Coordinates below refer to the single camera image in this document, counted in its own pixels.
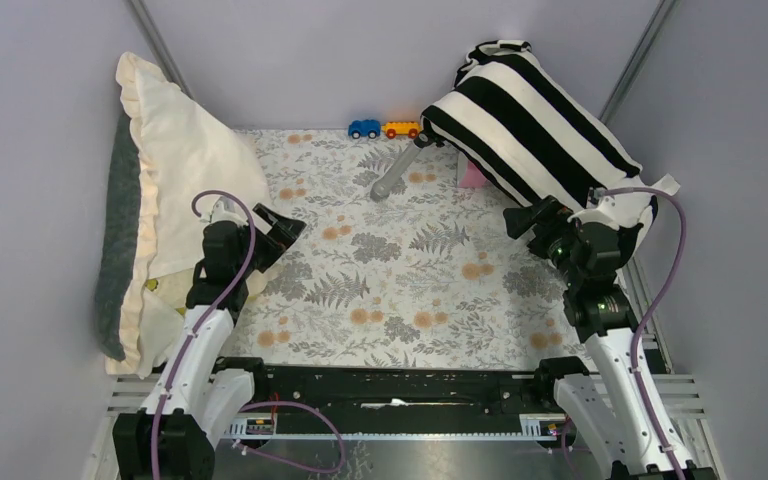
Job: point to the floral patterned table mat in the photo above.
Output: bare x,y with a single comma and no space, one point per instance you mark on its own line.
426,278

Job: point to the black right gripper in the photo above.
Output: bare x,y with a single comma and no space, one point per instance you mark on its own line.
550,213

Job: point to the yellow orange toy car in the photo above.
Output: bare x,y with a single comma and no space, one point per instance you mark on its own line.
393,129

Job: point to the pink plastic toy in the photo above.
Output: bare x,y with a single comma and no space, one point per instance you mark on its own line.
468,175

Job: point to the cream yellow-trimmed cloth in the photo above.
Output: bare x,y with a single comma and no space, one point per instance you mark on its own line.
172,289

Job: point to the blue toy car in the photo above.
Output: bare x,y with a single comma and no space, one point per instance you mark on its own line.
369,128

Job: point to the dark green cushion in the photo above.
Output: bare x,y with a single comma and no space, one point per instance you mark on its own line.
119,246

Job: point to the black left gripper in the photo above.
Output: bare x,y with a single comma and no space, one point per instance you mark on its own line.
281,236

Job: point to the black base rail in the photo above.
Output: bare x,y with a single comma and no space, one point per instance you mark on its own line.
382,402

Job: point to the black white striped pillowcase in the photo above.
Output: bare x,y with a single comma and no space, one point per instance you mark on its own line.
533,140

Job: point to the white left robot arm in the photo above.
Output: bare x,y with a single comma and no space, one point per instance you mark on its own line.
176,430

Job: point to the cream ruffled pillow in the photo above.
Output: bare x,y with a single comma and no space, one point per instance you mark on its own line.
191,166

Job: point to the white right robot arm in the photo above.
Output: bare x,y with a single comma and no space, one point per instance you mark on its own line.
630,433

